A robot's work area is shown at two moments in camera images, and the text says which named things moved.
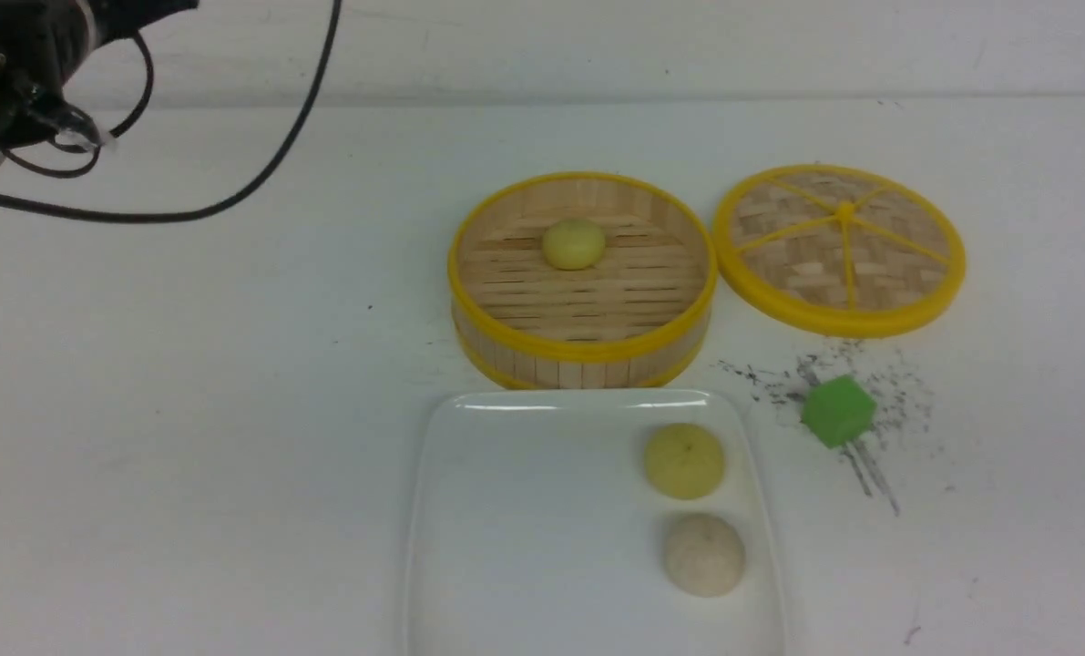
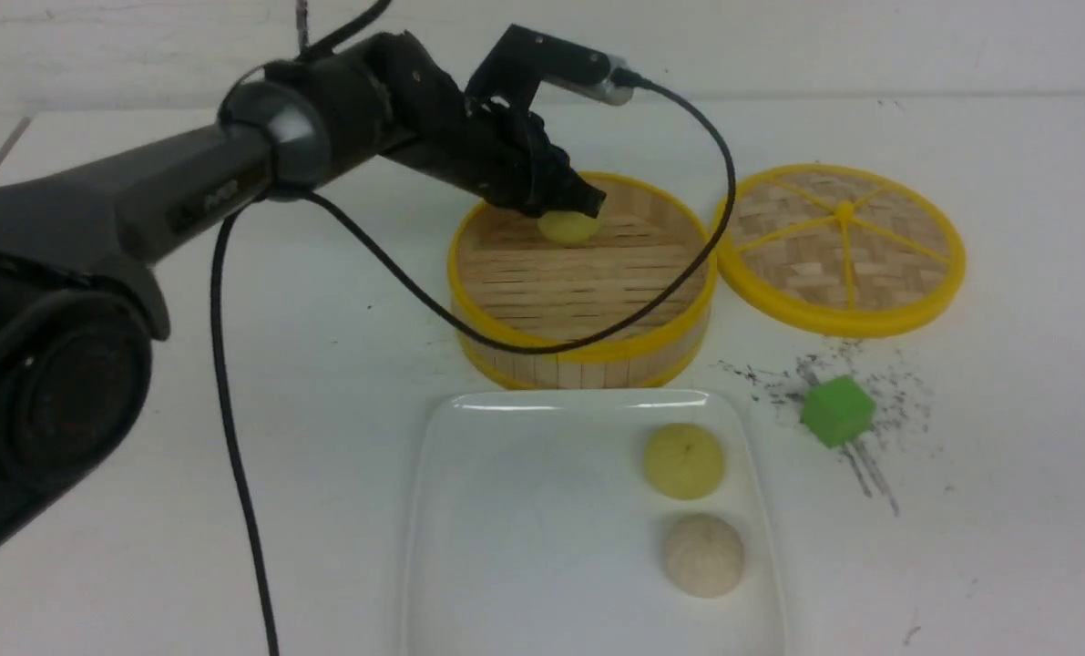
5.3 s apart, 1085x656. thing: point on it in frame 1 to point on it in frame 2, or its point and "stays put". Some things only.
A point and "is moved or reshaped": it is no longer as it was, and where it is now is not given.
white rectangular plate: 537,531 stays put
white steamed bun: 704,556 stays put
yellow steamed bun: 574,244 is moved or reshaped
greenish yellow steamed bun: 684,461 stays put
